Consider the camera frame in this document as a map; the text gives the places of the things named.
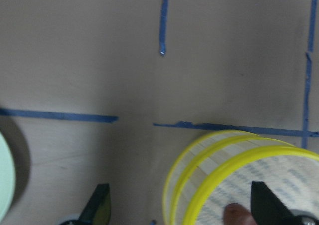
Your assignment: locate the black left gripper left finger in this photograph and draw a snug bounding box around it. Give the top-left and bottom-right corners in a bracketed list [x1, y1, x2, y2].
[78, 183, 110, 225]

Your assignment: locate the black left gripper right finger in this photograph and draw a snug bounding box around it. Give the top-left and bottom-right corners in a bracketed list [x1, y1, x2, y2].
[250, 181, 303, 225]

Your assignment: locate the yellow steamer layer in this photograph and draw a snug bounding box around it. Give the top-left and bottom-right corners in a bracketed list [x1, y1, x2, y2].
[162, 130, 319, 225]

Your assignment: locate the light green bowl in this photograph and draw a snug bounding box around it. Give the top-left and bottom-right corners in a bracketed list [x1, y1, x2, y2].
[0, 133, 16, 222]

